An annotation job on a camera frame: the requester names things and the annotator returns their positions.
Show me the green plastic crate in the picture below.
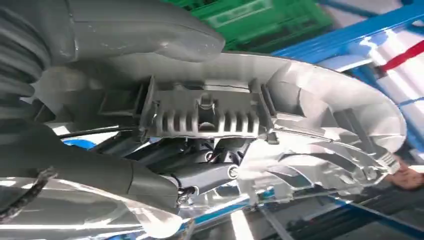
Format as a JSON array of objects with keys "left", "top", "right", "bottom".
[{"left": 161, "top": 0, "right": 334, "bottom": 55}]

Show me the red tape strip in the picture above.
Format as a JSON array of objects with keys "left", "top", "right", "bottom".
[{"left": 380, "top": 39, "right": 424, "bottom": 73}]

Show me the blue metal frame beam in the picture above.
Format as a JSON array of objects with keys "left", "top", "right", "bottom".
[
  {"left": 178, "top": 194, "right": 424, "bottom": 240},
  {"left": 271, "top": 2, "right": 424, "bottom": 65}
]

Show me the person's hand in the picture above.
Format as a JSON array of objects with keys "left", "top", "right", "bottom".
[{"left": 385, "top": 158, "right": 424, "bottom": 192}]

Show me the ribbed grey right arm sleeve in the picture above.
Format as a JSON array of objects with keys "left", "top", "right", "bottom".
[{"left": 0, "top": 0, "right": 52, "bottom": 122}]

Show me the braided black cable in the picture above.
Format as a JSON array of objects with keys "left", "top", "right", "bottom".
[{"left": 0, "top": 167, "right": 58, "bottom": 223}]

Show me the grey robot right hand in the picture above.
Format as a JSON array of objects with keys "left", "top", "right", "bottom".
[{"left": 0, "top": 0, "right": 253, "bottom": 214}]

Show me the clear plastic cover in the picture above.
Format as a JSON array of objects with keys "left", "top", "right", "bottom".
[{"left": 0, "top": 177, "right": 184, "bottom": 240}]

